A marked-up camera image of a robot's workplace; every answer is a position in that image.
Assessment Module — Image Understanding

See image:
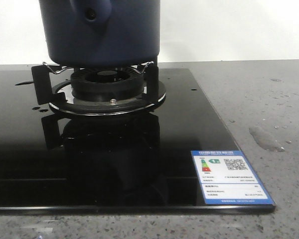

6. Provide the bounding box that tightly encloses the black round gas burner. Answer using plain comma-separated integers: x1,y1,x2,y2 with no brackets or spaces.
70,68,145,102

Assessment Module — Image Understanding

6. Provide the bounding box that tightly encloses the dark blue cooking pot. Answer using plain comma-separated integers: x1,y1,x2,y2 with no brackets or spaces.
39,0,160,68

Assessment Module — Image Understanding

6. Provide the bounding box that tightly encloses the black glass gas stove top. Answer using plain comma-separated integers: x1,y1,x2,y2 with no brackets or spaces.
0,69,276,215

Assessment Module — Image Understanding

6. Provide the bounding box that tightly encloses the black metal pot support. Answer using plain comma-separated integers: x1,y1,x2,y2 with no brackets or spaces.
31,61,166,117

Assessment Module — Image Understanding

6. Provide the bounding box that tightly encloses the blue energy efficiency label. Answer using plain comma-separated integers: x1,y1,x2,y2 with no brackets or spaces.
191,150,275,205

